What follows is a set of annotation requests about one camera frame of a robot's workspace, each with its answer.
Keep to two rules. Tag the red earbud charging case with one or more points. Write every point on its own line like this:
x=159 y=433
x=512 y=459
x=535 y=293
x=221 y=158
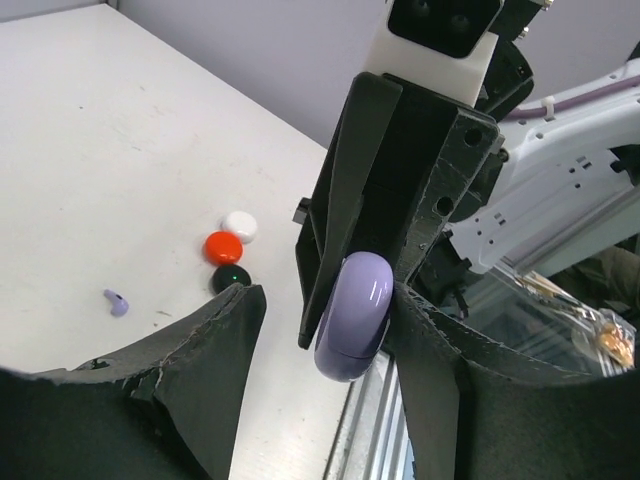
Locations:
x=223 y=248

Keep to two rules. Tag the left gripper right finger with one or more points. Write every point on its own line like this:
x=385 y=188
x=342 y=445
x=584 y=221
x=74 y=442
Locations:
x=476 y=409

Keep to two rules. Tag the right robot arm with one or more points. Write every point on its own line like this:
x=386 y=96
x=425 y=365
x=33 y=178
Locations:
x=557 y=162

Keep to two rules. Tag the purple earbud charging case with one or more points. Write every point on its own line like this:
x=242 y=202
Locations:
x=356 y=318

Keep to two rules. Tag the black earbud charging case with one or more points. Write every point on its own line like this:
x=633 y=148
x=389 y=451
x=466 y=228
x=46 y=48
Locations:
x=227 y=275

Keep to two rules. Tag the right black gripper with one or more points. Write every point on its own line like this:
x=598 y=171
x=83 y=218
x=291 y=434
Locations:
x=400 y=161

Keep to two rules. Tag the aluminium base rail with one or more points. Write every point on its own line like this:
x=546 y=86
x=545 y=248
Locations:
x=372 y=441

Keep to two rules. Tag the white earbud charging case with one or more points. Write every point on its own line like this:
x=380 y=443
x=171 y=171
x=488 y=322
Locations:
x=241 y=224

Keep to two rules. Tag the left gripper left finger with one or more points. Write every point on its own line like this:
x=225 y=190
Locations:
x=165 y=407

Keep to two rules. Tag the purple earbud right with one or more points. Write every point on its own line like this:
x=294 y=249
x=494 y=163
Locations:
x=119 y=306

